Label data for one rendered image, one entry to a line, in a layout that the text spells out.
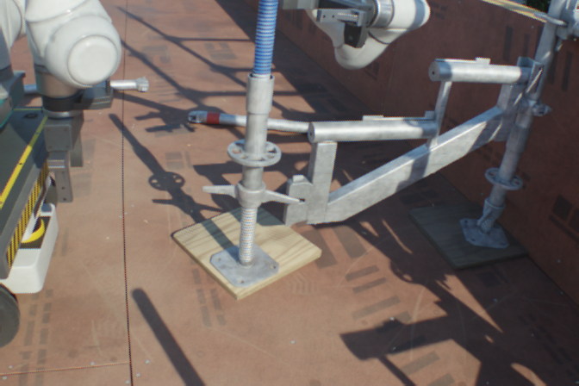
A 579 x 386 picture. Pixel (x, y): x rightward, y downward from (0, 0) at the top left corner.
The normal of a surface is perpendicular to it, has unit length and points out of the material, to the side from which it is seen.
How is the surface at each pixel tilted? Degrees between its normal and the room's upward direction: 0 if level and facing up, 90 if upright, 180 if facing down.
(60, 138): 90
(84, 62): 98
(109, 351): 0
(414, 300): 0
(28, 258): 0
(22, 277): 90
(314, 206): 90
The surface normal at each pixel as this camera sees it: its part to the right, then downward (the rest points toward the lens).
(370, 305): 0.12, -0.87
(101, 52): 0.62, 0.56
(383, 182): 0.31, 0.49
